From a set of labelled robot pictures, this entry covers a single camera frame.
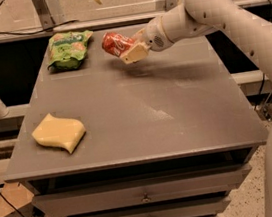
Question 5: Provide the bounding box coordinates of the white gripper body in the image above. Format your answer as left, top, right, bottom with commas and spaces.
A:
142, 16, 173, 52

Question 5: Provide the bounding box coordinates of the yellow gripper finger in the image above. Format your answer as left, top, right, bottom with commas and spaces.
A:
131, 29, 145, 42
120, 42, 150, 64

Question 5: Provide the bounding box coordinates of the red coke can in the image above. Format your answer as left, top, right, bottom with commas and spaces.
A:
101, 32, 135, 57

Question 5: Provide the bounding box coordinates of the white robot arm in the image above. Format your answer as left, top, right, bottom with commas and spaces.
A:
121, 0, 272, 217

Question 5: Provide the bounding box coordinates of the green rice chip bag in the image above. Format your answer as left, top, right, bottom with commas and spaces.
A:
48, 30, 93, 70

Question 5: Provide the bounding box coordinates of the grey drawer cabinet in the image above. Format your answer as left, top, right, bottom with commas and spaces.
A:
6, 32, 267, 217

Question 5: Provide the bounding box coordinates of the yellow sponge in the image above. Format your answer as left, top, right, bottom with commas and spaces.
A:
32, 114, 86, 154

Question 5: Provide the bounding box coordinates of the left metal bracket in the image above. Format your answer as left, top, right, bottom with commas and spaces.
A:
31, 0, 66, 30

